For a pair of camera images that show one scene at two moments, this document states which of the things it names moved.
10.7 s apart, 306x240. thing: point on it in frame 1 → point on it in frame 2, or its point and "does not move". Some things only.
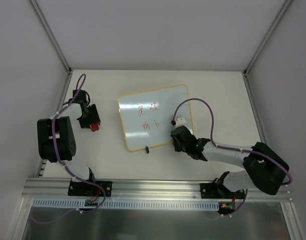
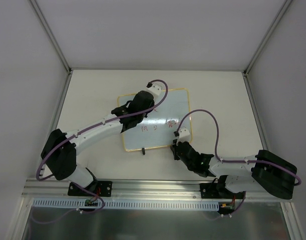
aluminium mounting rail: x=139 y=189 does not move
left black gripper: x=90 y=120 → x=147 y=95
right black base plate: x=218 y=190 does not move
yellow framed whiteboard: x=146 y=118 does not move
